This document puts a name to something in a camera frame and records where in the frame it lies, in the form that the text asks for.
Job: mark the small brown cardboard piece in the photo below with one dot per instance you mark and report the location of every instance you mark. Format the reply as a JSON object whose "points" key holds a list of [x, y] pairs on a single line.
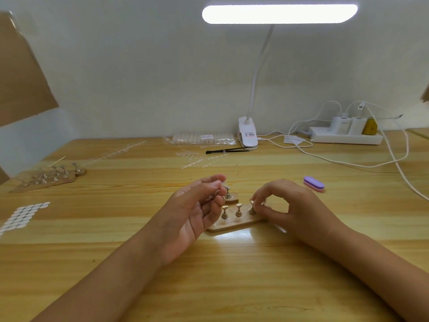
{"points": [[3, 176]]}

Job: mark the large brown cardboard sheet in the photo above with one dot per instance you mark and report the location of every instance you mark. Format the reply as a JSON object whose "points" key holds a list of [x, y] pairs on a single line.
{"points": [[20, 80]]}

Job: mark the clear plastic strips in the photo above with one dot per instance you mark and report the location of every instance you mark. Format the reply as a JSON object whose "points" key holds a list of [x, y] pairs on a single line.
{"points": [[204, 161]]}

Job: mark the short white charger plug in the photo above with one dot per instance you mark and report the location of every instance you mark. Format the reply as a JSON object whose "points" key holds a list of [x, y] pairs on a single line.
{"points": [[357, 126]]}

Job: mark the person's right hand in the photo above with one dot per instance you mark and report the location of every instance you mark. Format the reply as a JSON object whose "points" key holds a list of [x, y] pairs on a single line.
{"points": [[301, 214]]}

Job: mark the tall white charger plug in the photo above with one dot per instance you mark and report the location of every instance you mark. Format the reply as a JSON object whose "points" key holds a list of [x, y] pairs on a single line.
{"points": [[340, 125]]}

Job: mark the white paper card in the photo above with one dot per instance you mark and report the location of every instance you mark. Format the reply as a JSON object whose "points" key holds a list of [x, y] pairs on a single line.
{"points": [[294, 139]]}

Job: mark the person's right thumb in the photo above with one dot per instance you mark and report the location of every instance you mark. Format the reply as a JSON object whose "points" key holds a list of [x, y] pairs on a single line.
{"points": [[273, 216]]}

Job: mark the person's left forearm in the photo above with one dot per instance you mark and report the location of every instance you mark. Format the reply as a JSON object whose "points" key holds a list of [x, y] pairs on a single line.
{"points": [[107, 285]]}

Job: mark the long clear plastic strip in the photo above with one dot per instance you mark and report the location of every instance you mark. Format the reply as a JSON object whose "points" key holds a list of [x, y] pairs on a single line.
{"points": [[114, 152]]}

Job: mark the clear bag of nail tips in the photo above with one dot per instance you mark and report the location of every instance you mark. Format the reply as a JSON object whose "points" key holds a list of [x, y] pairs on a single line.
{"points": [[201, 138]]}

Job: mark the wooden nail stand base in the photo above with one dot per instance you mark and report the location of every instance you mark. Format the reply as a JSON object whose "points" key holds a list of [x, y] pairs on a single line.
{"points": [[234, 223]]}

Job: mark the brown cardboard corner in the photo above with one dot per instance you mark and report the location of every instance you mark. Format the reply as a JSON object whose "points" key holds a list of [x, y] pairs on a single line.
{"points": [[425, 93]]}

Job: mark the loose clear nail tips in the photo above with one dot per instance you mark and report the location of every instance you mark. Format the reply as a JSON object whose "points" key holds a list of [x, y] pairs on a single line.
{"points": [[187, 153]]}

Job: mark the person's right forearm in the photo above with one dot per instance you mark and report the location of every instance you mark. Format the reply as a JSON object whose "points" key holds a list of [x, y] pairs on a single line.
{"points": [[382, 268]]}

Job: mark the metal nail stand peg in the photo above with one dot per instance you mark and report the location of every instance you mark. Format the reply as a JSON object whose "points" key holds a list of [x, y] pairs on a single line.
{"points": [[238, 209], [252, 208], [224, 211], [228, 191]]}

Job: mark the white clip desk lamp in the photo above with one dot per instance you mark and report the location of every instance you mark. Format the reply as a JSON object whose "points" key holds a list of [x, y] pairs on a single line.
{"points": [[278, 14]]}

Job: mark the white power strip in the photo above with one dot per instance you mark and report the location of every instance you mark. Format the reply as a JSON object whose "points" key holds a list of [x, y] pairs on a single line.
{"points": [[345, 138]]}

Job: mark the wooden base with many pegs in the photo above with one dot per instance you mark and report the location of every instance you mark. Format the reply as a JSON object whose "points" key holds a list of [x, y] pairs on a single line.
{"points": [[47, 179]]}

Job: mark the purple nail buffer block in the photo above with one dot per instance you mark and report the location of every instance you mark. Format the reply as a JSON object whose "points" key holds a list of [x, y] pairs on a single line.
{"points": [[314, 184]]}

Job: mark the person's left hand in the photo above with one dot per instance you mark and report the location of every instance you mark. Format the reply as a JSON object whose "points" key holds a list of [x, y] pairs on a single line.
{"points": [[182, 219]]}

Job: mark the thin wooden stick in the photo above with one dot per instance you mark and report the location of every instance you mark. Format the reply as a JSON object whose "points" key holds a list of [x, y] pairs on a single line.
{"points": [[56, 162]]}

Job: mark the person's left thumb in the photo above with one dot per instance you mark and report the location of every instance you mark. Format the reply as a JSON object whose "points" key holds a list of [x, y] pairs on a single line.
{"points": [[209, 181]]}

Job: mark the sheet of white adhesive dots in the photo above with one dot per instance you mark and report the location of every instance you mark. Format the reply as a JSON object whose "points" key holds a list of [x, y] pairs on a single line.
{"points": [[23, 214]]}

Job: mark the yellow plug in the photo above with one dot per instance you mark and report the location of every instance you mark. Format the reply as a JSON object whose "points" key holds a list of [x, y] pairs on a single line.
{"points": [[370, 127]]}

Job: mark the black nail brush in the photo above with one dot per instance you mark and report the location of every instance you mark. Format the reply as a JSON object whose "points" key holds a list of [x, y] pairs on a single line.
{"points": [[228, 150]]}

